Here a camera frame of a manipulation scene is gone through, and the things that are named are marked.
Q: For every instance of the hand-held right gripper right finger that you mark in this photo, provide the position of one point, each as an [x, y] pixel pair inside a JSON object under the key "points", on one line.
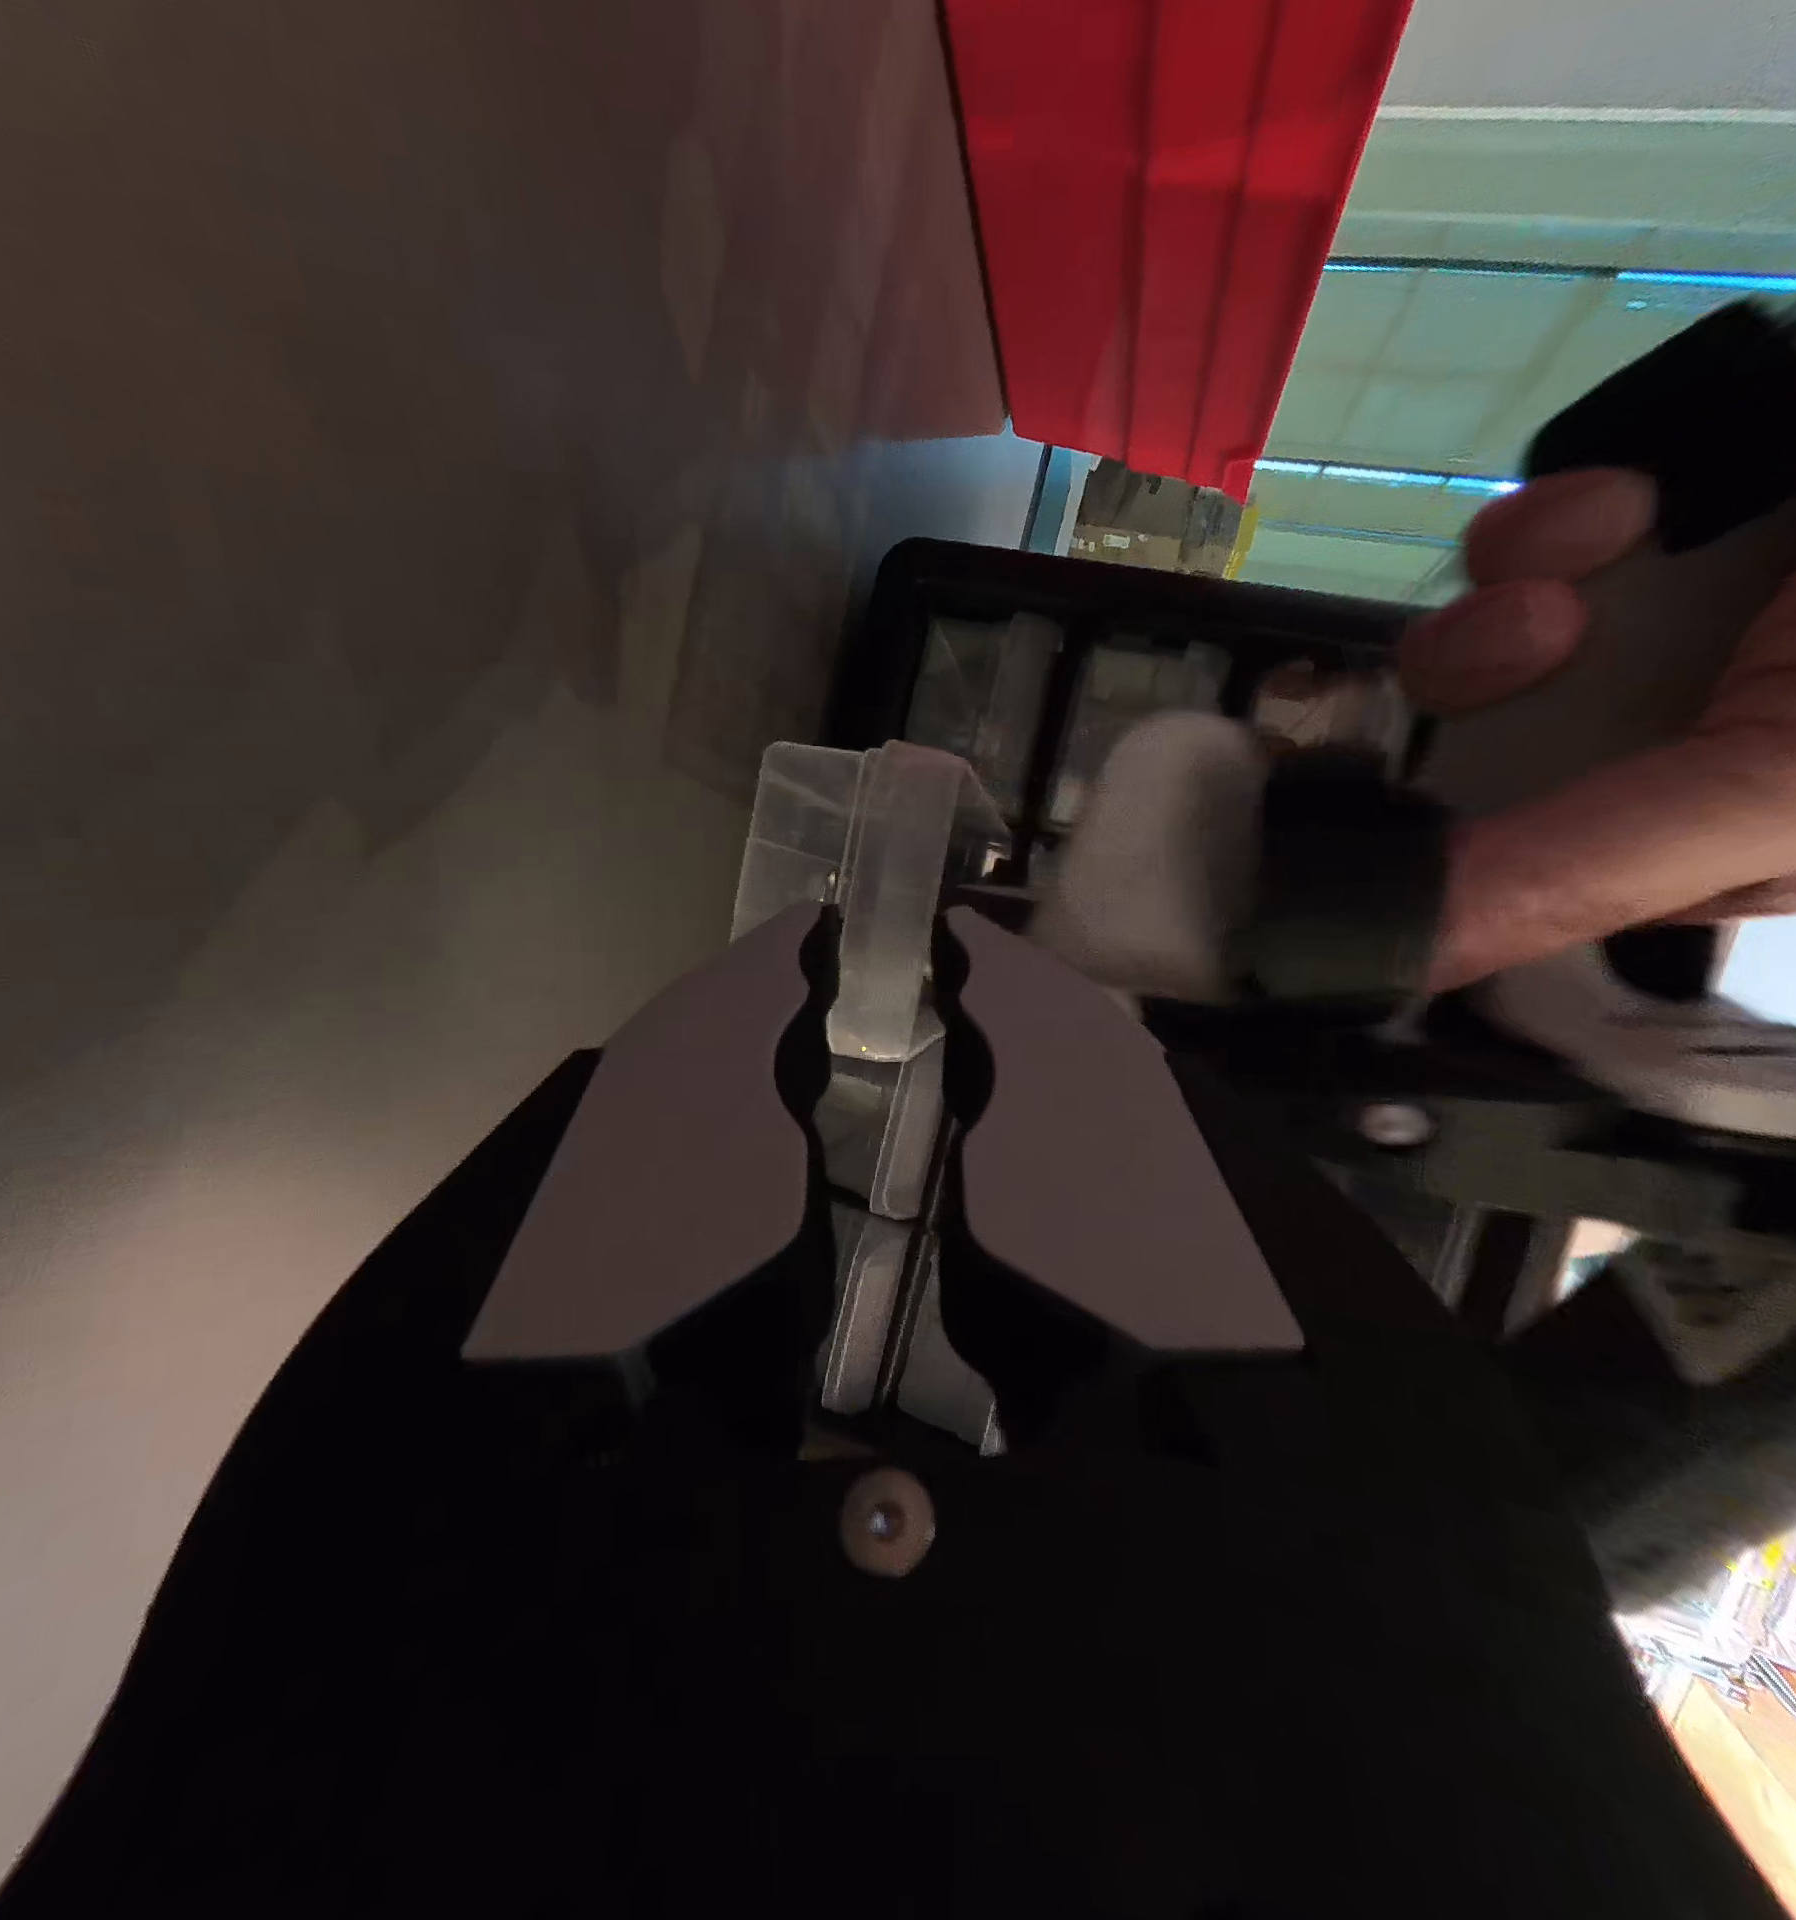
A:
{"points": [[1122, 1203]]}

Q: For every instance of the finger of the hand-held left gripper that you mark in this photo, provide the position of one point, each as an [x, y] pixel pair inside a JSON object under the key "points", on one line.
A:
{"points": [[1169, 857]]}

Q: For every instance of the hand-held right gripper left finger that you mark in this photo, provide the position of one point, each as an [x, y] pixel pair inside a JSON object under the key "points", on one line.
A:
{"points": [[645, 1203]]}

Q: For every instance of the clear plastic drawer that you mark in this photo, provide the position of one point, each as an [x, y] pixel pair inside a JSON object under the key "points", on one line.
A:
{"points": [[838, 840]]}

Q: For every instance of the black drawer cabinet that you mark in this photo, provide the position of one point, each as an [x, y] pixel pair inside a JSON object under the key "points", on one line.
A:
{"points": [[883, 648]]}

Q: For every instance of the red plastic bin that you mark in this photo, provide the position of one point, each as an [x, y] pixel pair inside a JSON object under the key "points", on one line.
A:
{"points": [[1169, 211]]}

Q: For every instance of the person's left hand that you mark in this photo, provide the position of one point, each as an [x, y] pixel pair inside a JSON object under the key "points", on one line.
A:
{"points": [[1709, 752]]}

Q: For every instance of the glass partition wall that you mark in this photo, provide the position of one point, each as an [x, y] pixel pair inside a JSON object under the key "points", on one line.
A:
{"points": [[1498, 331]]}

